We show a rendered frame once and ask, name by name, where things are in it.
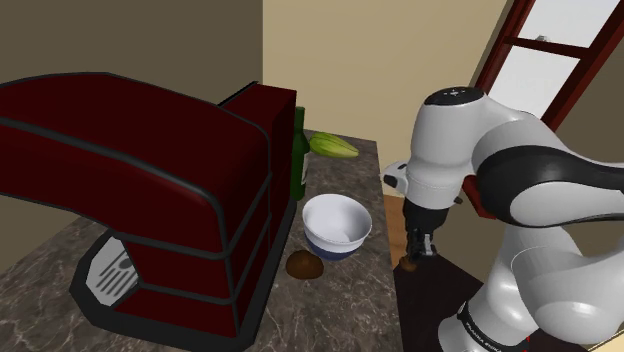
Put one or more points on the window with red-brown frame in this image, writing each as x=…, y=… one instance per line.
x=536, y=73

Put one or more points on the white bowl with blue base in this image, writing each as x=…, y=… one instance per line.
x=336, y=222

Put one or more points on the green striped vegetable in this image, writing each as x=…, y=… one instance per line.
x=331, y=145

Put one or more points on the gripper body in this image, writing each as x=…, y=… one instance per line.
x=424, y=214

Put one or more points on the green glass bottle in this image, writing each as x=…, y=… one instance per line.
x=298, y=161

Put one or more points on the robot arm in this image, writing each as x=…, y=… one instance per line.
x=441, y=146

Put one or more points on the dark red coffee machine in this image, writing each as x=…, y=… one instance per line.
x=146, y=161

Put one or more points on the brown round potato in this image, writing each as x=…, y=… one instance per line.
x=304, y=265

